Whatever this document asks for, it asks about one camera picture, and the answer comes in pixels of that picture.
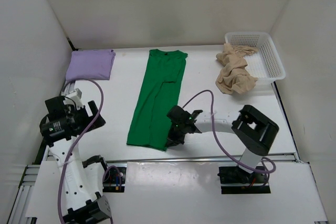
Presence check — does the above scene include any green t shirt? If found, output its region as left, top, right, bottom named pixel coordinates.
left=127, top=49, right=188, bottom=151

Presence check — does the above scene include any purple t shirt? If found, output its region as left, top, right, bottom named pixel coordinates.
left=65, top=49, right=116, bottom=81

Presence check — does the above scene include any beige t shirt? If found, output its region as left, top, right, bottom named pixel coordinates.
left=215, top=43, right=258, bottom=95

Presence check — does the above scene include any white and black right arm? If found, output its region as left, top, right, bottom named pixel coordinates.
left=166, top=105, right=279, bottom=184

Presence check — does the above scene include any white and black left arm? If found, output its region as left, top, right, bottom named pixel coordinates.
left=39, top=96, right=112, bottom=223

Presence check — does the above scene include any white plastic basket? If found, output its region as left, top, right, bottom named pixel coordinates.
left=225, top=31, right=286, bottom=90

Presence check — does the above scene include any aluminium table edge rail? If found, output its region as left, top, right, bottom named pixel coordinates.
left=41, top=154, right=299, bottom=164

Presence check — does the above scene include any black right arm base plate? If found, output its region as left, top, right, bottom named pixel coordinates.
left=217, top=166, right=271, bottom=195

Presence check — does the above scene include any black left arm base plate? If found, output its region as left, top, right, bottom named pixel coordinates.
left=102, top=164, right=127, bottom=193

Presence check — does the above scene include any aluminium left frame rail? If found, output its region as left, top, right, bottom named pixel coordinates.
left=7, top=79, right=77, bottom=224

